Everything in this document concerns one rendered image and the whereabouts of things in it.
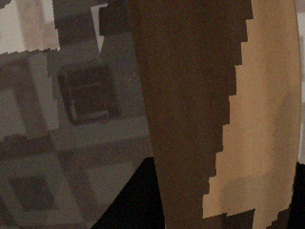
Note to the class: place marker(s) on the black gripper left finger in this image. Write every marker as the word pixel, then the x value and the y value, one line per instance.
pixel 138 205

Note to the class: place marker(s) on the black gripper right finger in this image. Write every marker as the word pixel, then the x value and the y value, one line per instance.
pixel 297 213

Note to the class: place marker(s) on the brown wooden board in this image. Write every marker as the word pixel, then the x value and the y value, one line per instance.
pixel 221 81

